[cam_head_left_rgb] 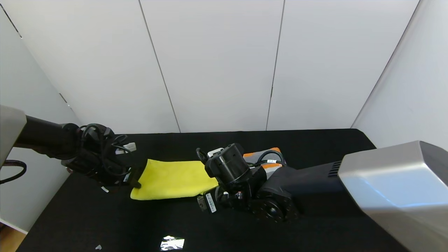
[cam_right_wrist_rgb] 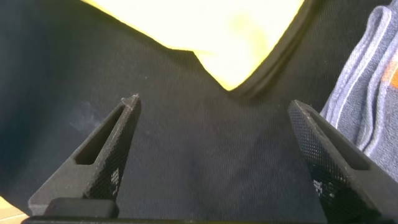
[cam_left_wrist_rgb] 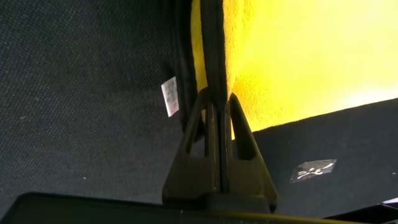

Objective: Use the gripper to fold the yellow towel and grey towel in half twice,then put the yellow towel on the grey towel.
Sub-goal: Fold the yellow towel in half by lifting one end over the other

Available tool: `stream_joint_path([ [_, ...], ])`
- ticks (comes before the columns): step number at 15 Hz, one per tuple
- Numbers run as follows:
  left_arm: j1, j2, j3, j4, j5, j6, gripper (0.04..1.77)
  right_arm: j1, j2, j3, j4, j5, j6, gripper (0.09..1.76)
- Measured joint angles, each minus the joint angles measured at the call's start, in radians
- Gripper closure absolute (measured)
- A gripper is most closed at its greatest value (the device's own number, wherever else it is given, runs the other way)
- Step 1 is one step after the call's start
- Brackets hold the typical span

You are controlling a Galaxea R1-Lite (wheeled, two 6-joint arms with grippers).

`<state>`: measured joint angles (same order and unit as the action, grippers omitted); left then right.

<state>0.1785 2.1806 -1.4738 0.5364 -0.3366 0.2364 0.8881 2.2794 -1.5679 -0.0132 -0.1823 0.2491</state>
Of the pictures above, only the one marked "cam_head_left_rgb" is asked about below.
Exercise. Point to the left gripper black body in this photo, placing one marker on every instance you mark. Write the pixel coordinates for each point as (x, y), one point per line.
(128, 177)

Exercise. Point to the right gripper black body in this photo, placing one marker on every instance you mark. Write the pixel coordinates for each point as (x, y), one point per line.
(210, 202)

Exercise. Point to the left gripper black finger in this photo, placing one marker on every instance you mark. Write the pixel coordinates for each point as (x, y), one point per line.
(137, 176)

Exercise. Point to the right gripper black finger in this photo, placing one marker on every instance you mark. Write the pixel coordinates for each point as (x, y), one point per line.
(202, 203)

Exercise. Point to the yellow microfibre towel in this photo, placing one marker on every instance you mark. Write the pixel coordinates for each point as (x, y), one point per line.
(171, 180)

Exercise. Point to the grey towel with orange stripe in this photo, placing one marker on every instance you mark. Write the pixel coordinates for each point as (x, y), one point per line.
(266, 154)

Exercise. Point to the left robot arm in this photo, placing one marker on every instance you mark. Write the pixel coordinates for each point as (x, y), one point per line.
(45, 136)

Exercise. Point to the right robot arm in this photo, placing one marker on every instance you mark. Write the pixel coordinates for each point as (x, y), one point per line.
(350, 185)

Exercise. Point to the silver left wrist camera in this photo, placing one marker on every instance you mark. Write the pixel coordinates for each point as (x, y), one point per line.
(126, 147)

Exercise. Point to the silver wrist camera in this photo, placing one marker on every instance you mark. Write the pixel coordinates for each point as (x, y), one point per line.
(215, 152)
(126, 147)

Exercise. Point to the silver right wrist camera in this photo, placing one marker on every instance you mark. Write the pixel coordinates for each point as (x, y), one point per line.
(215, 152)

